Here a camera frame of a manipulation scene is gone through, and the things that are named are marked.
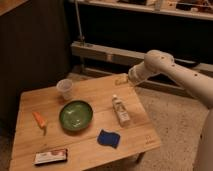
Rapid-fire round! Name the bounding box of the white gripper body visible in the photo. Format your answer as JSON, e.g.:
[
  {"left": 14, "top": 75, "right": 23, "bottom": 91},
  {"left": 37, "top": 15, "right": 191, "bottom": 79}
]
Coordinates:
[{"left": 128, "top": 63, "right": 149, "bottom": 86}]

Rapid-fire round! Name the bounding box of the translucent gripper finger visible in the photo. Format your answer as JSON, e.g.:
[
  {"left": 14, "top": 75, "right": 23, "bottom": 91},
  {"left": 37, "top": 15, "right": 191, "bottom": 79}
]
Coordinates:
[{"left": 115, "top": 77, "right": 128, "bottom": 85}]

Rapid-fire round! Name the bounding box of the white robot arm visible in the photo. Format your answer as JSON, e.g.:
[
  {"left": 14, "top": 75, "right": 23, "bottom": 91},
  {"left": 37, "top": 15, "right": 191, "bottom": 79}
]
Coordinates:
[{"left": 115, "top": 50, "right": 213, "bottom": 171}]

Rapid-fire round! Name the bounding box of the grey metal beam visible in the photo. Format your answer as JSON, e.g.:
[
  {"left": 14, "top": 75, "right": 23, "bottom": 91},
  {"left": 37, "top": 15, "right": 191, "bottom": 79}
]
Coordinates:
[{"left": 70, "top": 41, "right": 213, "bottom": 77}]

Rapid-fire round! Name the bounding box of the clear plastic cup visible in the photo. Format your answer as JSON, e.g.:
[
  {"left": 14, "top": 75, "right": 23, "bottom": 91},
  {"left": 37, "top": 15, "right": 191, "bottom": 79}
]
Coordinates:
[{"left": 56, "top": 79, "right": 73, "bottom": 100}]

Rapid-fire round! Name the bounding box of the green ceramic bowl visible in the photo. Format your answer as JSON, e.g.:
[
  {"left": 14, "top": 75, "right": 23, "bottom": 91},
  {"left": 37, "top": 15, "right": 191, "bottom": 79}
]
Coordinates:
[{"left": 59, "top": 100, "right": 93, "bottom": 131}]

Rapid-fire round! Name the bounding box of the metal pole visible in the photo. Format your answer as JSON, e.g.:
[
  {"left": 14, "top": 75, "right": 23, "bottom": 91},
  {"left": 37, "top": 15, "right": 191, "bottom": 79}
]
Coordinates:
[{"left": 74, "top": 0, "right": 85, "bottom": 45}]

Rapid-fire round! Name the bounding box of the blue sponge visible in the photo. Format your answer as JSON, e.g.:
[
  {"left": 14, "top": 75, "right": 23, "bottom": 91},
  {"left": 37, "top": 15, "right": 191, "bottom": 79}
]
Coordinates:
[{"left": 97, "top": 130, "right": 120, "bottom": 148}]

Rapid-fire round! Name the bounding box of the wooden table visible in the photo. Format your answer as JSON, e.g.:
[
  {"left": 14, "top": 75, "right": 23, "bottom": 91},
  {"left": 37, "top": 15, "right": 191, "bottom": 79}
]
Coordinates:
[{"left": 9, "top": 74, "right": 161, "bottom": 171}]

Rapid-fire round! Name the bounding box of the cluttered shelf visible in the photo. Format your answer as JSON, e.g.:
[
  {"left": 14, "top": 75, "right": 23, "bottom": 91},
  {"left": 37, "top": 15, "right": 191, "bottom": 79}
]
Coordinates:
[{"left": 68, "top": 0, "right": 213, "bottom": 21}]

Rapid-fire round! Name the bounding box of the orange carrot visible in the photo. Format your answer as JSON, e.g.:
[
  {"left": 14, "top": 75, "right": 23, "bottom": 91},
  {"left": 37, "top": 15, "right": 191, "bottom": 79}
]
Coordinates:
[{"left": 33, "top": 112, "right": 47, "bottom": 134}]

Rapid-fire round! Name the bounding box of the flat snack box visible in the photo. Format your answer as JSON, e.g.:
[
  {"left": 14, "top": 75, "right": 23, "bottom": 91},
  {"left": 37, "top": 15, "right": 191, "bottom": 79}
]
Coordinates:
[{"left": 34, "top": 149, "right": 68, "bottom": 165}]

